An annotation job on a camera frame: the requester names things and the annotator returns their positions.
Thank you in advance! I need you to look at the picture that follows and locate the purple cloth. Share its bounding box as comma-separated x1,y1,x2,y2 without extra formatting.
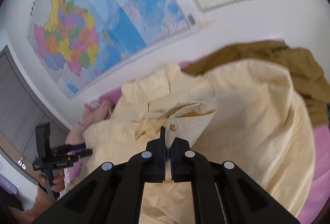
0,172,18,196

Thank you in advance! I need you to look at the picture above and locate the grey door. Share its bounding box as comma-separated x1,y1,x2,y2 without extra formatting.
0,45,75,186

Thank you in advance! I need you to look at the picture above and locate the person's left forearm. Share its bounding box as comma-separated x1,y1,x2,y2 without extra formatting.
8,188,62,224

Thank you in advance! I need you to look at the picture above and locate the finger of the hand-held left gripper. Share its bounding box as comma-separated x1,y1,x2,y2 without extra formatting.
66,149,93,161
54,143,87,153

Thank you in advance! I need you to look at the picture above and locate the cream garment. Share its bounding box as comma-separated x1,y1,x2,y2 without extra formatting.
82,58,316,224

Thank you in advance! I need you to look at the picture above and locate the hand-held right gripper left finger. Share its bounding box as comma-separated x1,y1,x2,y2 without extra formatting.
33,126,171,224

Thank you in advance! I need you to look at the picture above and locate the colourful wall map poster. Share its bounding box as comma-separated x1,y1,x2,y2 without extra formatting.
26,0,199,99

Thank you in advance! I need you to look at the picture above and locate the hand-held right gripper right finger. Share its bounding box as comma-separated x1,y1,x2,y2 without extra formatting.
170,136,301,224

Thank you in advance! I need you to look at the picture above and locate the person's left hand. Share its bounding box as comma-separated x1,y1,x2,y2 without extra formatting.
52,170,66,193

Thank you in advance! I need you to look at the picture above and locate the brown corduroy garment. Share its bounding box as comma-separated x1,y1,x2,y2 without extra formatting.
182,40,329,128

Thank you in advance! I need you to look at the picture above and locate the pink floral bedsheet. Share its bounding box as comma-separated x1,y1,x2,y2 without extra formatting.
62,38,330,224

